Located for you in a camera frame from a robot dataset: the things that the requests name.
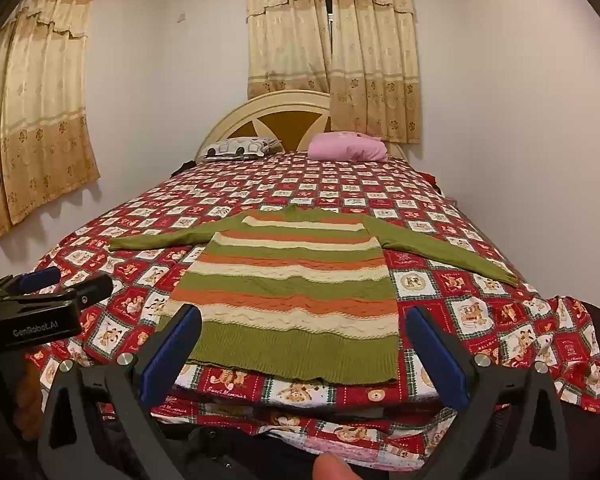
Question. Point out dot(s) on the person's right hand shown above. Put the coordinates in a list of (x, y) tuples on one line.
[(336, 469)]

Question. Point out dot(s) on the car print pillow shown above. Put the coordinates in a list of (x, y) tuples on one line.
[(240, 147)]

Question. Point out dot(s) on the beige floral curtain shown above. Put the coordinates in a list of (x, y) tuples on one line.
[(285, 35), (375, 60), (40, 110)]

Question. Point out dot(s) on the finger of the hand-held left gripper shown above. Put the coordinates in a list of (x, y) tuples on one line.
[(92, 291), (40, 277)]

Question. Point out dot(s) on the red cloth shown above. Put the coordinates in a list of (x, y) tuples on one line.
[(432, 181)]

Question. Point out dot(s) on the green orange striped knit sweater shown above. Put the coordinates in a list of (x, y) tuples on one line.
[(290, 300)]

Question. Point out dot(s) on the pink pillow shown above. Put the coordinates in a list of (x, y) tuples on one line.
[(347, 147)]

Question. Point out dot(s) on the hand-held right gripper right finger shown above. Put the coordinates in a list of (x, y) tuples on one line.
[(440, 360)]

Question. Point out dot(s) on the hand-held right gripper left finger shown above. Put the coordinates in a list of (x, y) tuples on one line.
[(171, 355)]

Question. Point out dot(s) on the cream and brown headboard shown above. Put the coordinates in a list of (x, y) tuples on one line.
[(290, 125)]

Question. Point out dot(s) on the red checked printed blanket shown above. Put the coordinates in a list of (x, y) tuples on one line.
[(460, 280)]

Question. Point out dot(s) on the person's left hand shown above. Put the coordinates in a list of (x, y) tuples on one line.
[(27, 400)]

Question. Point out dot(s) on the dark cloth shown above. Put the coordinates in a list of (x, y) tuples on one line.
[(187, 166)]

